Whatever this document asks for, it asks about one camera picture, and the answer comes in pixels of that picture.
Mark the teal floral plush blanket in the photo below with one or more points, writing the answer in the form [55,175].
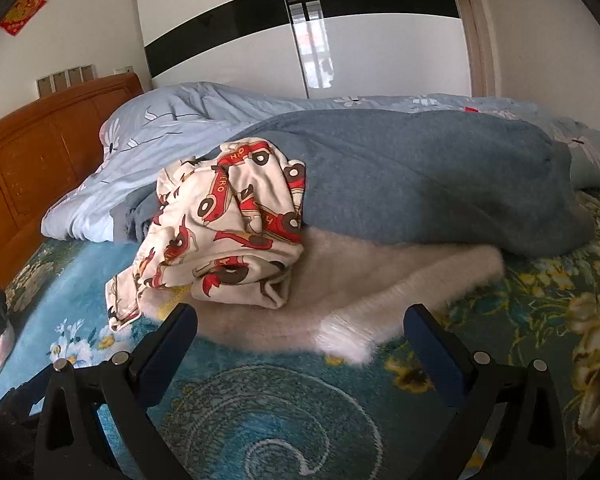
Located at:
[280,410]

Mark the red wall decoration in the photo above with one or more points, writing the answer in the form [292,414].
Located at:
[22,12]

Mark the beige door frame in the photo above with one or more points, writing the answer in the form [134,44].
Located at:
[477,25]

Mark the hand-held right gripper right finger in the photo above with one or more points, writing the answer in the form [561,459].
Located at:
[430,355]

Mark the wooden headboard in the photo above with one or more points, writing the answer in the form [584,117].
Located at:
[40,160]

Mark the grey-blue fleece garment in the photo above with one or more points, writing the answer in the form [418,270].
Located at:
[405,175]

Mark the light blue floral duvet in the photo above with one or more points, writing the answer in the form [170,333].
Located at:
[180,110]

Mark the white wall socket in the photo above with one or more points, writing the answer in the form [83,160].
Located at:
[124,69]

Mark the white fire truck print garment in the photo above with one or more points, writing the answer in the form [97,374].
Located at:
[215,210]

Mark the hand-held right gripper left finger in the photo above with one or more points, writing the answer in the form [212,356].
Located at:
[167,345]

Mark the wall switch panel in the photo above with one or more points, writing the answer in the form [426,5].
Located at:
[65,80]

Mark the white fuzzy sweater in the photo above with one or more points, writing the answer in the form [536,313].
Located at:
[380,280]

